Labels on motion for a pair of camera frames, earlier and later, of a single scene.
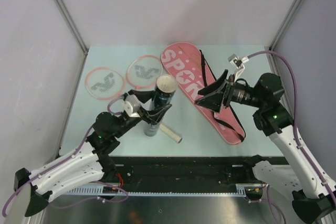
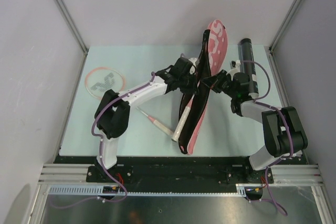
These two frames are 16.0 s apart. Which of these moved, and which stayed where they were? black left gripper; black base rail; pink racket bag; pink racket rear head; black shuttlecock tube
Moved: pink racket bag; black shuttlecock tube; black left gripper
Stayed: black base rail; pink racket rear head
